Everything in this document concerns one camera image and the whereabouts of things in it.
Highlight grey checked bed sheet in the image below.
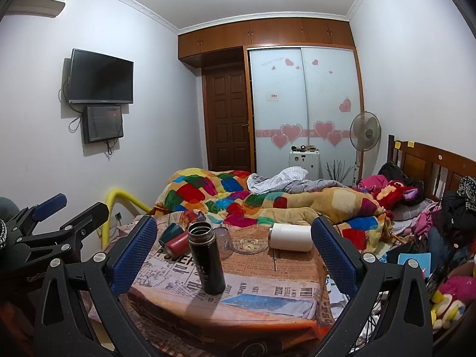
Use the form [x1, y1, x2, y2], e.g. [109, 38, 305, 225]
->
[247, 167, 346, 194]

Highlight blue notebook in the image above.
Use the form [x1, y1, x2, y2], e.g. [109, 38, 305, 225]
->
[398, 253, 432, 278]

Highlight colourful patchwork quilt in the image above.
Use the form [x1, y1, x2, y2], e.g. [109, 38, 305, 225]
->
[154, 168, 395, 253]

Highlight small black wall monitor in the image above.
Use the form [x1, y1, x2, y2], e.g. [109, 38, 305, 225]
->
[82, 105, 124, 144]

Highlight pink clothing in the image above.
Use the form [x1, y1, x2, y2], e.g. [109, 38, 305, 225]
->
[357, 175, 389, 193]

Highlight red plush toy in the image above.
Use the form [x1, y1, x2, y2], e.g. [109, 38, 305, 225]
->
[372, 180, 425, 209]

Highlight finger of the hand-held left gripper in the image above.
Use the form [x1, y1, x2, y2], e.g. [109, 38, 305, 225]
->
[5, 193, 68, 232]
[13, 201, 110, 264]

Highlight wooden overhead cabinets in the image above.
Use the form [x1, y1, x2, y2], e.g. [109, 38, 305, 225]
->
[178, 18, 354, 68]

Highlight white cup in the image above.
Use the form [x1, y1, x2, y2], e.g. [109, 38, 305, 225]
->
[268, 223, 313, 252]

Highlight glass ashtray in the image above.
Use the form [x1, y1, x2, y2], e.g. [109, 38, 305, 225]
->
[231, 236, 268, 255]

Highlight dark dried twigs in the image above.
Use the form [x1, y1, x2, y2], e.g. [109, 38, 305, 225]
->
[325, 160, 356, 187]

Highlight black bag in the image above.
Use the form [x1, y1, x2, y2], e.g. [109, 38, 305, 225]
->
[441, 176, 476, 231]

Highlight black clothing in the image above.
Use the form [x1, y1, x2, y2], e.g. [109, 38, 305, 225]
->
[378, 162, 405, 183]

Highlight red cup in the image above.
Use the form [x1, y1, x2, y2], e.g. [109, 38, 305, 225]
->
[165, 231, 191, 256]

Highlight brown wooden door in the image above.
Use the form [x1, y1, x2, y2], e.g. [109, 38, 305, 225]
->
[203, 65, 250, 173]

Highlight black thermos bottle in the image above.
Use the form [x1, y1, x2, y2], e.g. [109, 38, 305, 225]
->
[188, 222, 226, 295]

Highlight newspaper print tablecloth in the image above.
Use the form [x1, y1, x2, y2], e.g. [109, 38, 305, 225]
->
[104, 210, 335, 357]

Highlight yellow white plush toy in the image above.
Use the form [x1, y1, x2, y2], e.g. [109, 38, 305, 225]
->
[429, 292, 465, 331]

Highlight white standing fan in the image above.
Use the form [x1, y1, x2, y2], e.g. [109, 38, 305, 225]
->
[350, 112, 382, 187]

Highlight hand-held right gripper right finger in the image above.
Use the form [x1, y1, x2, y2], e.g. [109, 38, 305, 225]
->
[311, 215, 435, 357]

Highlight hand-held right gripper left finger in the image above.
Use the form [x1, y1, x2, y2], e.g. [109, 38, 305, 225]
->
[33, 215, 159, 357]

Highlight heart print sliding wardrobe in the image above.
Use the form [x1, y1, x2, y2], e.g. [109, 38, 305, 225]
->
[243, 45, 367, 188]

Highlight clear drinking glass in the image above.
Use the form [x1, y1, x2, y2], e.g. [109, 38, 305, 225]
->
[214, 228, 233, 251]

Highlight white floor appliance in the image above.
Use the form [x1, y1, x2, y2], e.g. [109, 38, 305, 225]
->
[289, 148, 321, 179]

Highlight black wall television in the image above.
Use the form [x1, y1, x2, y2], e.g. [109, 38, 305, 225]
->
[68, 48, 134, 105]

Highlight yellow bed rail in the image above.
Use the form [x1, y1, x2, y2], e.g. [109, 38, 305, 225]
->
[97, 189, 153, 250]

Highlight wooden bed headboard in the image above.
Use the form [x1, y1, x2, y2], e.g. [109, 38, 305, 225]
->
[387, 135, 476, 203]

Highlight pink plush toy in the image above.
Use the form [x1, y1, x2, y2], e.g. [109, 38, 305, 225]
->
[439, 275, 476, 309]

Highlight green cup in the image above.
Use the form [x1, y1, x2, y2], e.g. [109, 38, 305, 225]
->
[159, 223, 184, 246]

